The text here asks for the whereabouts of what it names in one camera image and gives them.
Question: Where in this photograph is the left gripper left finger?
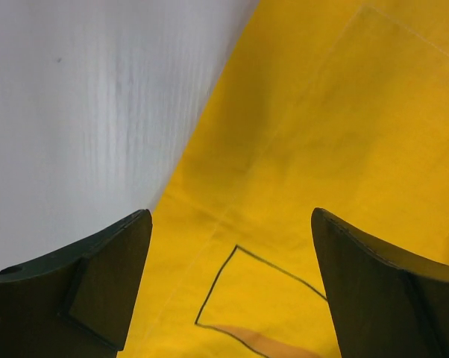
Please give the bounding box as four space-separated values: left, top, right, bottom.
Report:
0 210 152 357

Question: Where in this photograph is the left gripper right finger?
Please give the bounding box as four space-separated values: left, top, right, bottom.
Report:
311 208 449 357

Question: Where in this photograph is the yellow printed cloth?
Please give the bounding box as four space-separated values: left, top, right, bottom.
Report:
123 1 449 357

